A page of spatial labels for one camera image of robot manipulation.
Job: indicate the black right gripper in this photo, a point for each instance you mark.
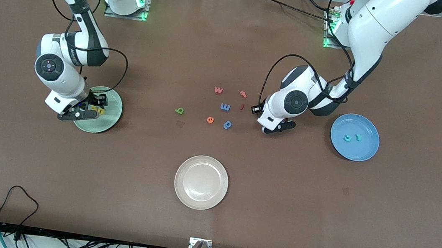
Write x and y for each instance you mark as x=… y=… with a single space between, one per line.
x=92 y=100

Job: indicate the yellow foam letter s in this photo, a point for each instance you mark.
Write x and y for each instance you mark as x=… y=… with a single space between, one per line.
x=95 y=109

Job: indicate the yellow foam letter u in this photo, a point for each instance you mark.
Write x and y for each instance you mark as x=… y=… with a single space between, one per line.
x=101 y=112

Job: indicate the green foam letter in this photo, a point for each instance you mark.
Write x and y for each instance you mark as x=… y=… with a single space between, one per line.
x=179 y=111

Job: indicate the teal foam letter c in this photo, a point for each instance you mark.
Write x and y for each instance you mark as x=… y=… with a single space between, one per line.
x=347 y=138

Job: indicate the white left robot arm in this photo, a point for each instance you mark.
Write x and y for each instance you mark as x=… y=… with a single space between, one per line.
x=386 y=18

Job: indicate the pink foam letter t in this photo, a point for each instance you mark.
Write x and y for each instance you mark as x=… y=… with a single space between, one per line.
x=243 y=94

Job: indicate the light green plate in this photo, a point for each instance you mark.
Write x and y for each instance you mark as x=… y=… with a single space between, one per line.
x=108 y=123

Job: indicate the blue foam letter m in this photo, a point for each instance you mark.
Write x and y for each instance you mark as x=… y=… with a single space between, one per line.
x=225 y=107

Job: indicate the blue foam letter p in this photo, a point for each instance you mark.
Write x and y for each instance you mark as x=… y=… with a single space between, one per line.
x=227 y=124

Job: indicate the pink foam letter w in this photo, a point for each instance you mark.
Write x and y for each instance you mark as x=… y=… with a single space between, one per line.
x=218 y=90

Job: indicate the orange foam letter e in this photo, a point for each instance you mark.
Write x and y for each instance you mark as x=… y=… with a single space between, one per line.
x=210 y=119

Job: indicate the beige plate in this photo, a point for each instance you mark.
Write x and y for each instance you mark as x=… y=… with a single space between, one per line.
x=201 y=182

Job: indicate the blue plate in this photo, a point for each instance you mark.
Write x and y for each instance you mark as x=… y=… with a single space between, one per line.
x=363 y=150

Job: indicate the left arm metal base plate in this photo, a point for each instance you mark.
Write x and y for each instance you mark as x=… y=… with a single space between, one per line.
x=330 y=44

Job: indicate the white mounting bracket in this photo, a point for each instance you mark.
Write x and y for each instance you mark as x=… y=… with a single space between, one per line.
x=208 y=246

